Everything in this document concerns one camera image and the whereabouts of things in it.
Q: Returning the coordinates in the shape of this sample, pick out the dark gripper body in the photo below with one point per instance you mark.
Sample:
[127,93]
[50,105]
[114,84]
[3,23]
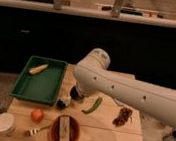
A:
[75,95]

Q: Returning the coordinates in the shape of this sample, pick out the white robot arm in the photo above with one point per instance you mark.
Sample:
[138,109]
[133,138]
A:
[92,75]

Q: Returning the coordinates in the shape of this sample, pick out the green plastic tray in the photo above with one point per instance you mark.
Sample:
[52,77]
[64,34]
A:
[42,87]

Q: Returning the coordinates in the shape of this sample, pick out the black and white brush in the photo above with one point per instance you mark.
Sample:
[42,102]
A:
[63,102]

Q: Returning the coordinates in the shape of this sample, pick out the green chili pepper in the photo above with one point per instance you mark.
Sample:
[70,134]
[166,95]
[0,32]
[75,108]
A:
[94,106]

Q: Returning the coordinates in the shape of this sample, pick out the wooden block on plate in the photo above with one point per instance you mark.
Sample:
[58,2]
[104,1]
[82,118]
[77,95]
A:
[64,128]

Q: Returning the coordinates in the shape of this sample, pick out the brown round plate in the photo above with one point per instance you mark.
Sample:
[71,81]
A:
[54,129]

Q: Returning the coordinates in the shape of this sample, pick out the wooden table board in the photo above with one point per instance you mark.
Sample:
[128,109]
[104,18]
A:
[96,126]

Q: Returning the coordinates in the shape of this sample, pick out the orange tomato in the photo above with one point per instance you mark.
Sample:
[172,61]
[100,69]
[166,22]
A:
[37,115]

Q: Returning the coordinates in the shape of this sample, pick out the yellow corn cob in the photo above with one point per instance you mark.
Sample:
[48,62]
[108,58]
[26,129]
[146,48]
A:
[37,69]

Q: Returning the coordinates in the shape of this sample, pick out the bunch of dark grapes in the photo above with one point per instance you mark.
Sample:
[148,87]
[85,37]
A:
[122,118]

